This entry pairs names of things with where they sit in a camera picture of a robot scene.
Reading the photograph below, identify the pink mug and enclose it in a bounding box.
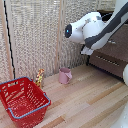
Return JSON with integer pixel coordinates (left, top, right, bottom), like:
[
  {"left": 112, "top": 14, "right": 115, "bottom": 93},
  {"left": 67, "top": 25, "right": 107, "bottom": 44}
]
[{"left": 58, "top": 67, "right": 73, "bottom": 85}]

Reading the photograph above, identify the small giraffe toy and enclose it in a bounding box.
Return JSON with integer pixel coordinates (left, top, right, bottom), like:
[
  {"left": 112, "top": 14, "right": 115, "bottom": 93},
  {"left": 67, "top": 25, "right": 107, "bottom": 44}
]
[{"left": 34, "top": 68, "right": 46, "bottom": 90}]

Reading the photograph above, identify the short silver drawer handle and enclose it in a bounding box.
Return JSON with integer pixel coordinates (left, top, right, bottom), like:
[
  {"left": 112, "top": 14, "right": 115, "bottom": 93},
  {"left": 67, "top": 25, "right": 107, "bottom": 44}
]
[{"left": 95, "top": 54, "right": 120, "bottom": 67}]

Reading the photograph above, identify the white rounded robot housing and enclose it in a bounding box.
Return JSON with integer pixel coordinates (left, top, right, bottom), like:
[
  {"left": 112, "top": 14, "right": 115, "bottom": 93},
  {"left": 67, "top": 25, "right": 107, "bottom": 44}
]
[{"left": 122, "top": 64, "right": 128, "bottom": 87}]

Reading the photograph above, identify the dark brown drawer cabinet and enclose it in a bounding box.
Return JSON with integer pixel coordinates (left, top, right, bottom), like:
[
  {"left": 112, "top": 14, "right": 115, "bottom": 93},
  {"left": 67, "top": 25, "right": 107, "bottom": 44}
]
[{"left": 81, "top": 9, "right": 128, "bottom": 81}]

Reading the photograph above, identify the red basket with blue rim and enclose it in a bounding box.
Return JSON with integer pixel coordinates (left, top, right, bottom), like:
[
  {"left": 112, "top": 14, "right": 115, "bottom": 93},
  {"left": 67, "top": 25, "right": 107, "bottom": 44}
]
[{"left": 0, "top": 76, "right": 52, "bottom": 128}]

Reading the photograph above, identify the beige woven folding screen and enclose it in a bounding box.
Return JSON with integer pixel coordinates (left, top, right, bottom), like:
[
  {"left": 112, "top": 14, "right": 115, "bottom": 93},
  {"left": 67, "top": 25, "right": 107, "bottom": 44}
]
[{"left": 0, "top": 0, "right": 116, "bottom": 84}]

